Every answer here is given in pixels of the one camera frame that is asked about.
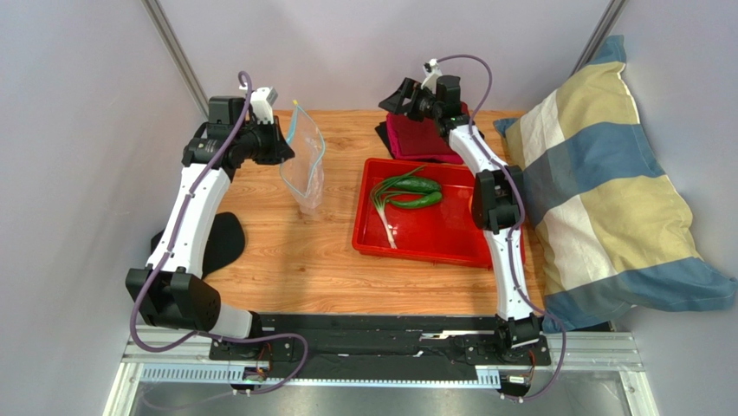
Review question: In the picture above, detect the upper green cucumber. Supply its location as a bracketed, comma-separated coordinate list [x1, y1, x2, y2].
[392, 176, 441, 194]

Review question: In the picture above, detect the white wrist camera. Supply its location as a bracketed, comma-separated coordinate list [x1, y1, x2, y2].
[421, 59, 443, 93]
[249, 87, 278, 124]

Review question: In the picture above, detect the green onion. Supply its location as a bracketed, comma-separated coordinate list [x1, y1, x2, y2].
[370, 166, 424, 249]

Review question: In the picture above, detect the lower green pepper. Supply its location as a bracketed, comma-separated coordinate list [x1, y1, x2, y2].
[389, 192, 443, 210]

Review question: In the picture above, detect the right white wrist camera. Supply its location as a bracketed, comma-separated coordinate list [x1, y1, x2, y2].
[421, 59, 443, 93]

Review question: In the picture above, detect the black cap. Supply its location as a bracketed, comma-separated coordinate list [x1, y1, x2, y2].
[150, 211, 248, 281]

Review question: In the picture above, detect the dark red folded cloth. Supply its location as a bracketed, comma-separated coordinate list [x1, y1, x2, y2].
[374, 113, 463, 165]

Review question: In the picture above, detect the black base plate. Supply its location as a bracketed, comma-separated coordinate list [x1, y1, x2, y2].
[204, 314, 555, 381]

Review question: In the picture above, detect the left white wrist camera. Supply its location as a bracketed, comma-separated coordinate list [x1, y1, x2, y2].
[249, 87, 278, 124]

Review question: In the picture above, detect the clear zip top bag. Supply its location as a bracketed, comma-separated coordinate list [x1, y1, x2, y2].
[280, 100, 326, 215]

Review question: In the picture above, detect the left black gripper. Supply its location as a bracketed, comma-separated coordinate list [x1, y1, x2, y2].
[235, 116, 294, 166]

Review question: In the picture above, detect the red plastic tray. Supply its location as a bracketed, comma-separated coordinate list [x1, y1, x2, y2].
[352, 158, 493, 270]

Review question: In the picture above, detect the striped blue yellow pillow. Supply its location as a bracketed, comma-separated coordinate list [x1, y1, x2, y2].
[495, 36, 737, 333]

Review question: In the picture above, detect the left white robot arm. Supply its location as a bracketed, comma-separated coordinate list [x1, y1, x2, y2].
[126, 88, 295, 339]

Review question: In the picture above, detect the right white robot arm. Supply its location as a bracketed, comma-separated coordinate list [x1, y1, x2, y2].
[379, 75, 541, 353]

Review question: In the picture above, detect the aluminium rail frame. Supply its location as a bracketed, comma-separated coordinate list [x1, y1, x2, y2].
[105, 315, 658, 415]

